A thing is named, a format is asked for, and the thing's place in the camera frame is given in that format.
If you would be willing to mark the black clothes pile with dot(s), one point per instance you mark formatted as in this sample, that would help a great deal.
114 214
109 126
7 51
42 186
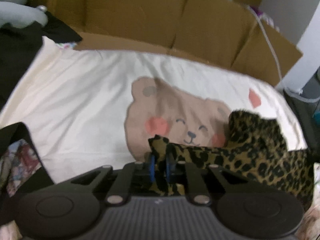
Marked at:
20 46

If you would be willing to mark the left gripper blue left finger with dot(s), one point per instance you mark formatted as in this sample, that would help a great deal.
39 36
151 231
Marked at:
120 191

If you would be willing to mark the floral patterned garment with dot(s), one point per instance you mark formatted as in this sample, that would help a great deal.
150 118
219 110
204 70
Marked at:
18 164

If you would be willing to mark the purple detergent pouch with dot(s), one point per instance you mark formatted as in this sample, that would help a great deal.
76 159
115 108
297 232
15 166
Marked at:
265 17

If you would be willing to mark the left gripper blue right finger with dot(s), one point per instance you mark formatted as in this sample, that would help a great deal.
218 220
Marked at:
195 189

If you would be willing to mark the leopard print garment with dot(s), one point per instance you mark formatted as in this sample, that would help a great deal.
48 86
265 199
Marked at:
256 149

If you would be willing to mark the folded black garment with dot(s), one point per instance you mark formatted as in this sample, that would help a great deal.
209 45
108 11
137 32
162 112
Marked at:
307 112

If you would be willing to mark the grey neck pillow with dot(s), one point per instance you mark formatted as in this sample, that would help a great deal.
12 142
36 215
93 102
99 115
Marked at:
19 15

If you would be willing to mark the brown cardboard sheet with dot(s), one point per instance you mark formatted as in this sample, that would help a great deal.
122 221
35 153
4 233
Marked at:
218 32

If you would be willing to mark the cream bear print bedsheet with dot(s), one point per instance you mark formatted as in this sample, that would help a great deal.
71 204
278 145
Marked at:
87 114

